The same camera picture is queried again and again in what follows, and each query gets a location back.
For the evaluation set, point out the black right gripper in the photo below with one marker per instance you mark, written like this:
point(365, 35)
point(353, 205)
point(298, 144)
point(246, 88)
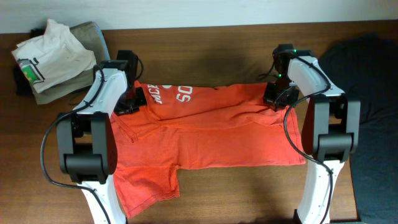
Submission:
point(269, 98)

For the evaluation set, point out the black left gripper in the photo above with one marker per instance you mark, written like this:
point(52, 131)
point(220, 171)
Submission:
point(122, 109)

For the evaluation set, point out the red orange t-shirt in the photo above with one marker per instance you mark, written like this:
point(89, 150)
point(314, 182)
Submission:
point(185, 127)

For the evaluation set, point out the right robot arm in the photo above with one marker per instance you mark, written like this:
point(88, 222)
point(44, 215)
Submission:
point(330, 130)

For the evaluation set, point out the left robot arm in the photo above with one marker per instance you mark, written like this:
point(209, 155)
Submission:
point(86, 144)

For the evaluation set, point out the light blue folded garment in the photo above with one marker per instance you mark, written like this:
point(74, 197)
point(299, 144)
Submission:
point(103, 42)

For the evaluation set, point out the dark navy garment pile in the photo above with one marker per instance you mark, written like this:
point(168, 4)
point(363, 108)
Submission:
point(366, 67)

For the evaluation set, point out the black folded garment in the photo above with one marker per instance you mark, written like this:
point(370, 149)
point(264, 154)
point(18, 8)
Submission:
point(22, 85)

